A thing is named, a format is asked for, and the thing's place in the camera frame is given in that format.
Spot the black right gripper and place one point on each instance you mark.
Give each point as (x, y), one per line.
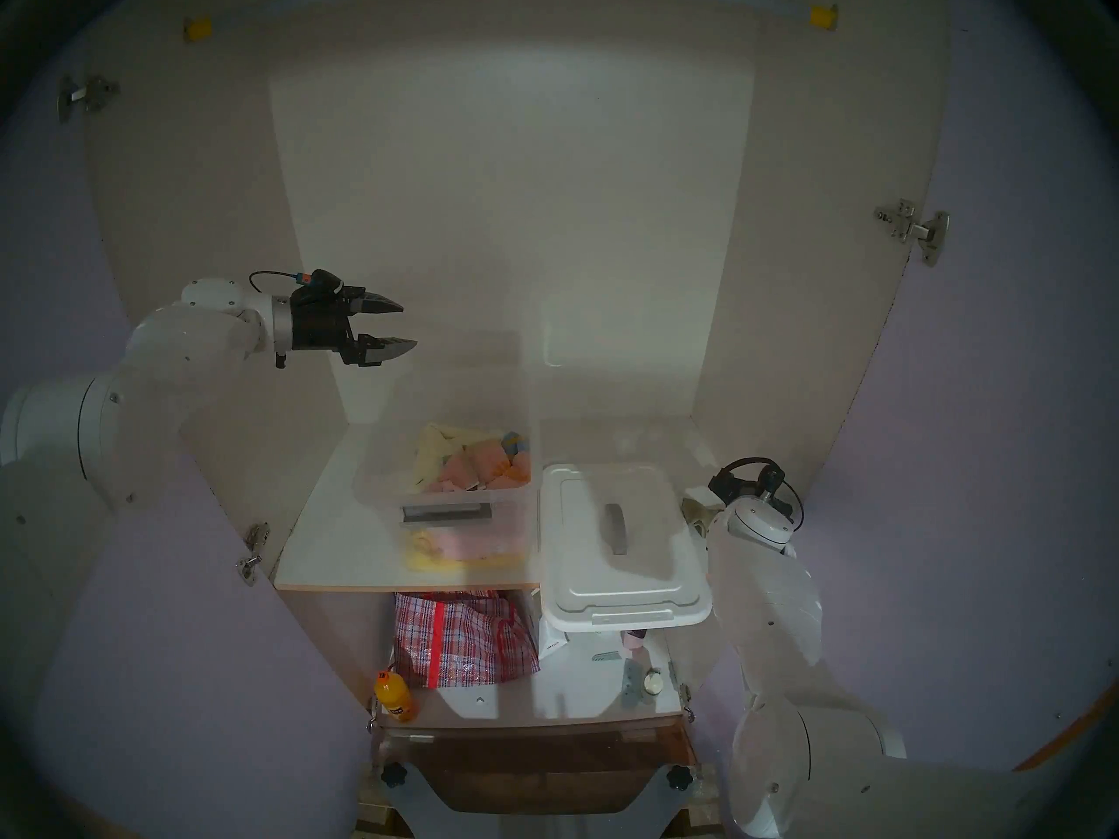
(752, 481)

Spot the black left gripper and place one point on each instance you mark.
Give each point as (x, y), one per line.
(319, 322)

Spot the olive brown socks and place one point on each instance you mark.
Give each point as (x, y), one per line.
(699, 514)

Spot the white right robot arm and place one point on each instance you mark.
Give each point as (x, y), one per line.
(778, 601)

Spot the clear plastic storage bin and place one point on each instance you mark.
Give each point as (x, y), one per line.
(385, 496)

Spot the white plastic bin lid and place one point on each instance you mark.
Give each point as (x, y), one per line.
(586, 575)

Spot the lavender cabinet door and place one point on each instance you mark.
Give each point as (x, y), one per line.
(218, 671)
(962, 409)

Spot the white cabinet shelf board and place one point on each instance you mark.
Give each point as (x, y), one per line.
(323, 540)
(559, 693)

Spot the cream open wardrobe cabinet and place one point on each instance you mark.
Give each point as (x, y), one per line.
(175, 190)

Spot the steel cabinet door hinge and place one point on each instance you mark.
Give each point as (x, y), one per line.
(87, 94)
(253, 540)
(913, 228)

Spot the cream towel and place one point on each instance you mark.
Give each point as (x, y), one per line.
(433, 453)

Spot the blue yellow striped cloth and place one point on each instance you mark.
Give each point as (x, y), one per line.
(519, 444)

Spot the small pink bottle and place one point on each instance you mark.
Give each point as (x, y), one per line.
(632, 643)

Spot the small round white jar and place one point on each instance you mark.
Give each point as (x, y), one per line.
(652, 682)

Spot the grey blue flat pack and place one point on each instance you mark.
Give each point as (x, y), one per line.
(631, 682)

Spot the light pink cloth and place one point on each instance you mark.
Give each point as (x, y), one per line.
(489, 544)

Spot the small white carton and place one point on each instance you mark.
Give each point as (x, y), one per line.
(551, 643)

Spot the black star knob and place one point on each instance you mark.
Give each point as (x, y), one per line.
(394, 775)
(680, 777)

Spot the red plaid woven bag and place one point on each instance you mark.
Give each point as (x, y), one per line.
(472, 645)

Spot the brown wooden panel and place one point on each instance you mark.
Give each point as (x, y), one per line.
(524, 767)

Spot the orange bottle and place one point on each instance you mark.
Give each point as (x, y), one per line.
(396, 697)

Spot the yellow rod bracket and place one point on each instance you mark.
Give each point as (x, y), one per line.
(198, 31)
(823, 18)

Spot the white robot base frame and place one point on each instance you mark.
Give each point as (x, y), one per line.
(411, 811)

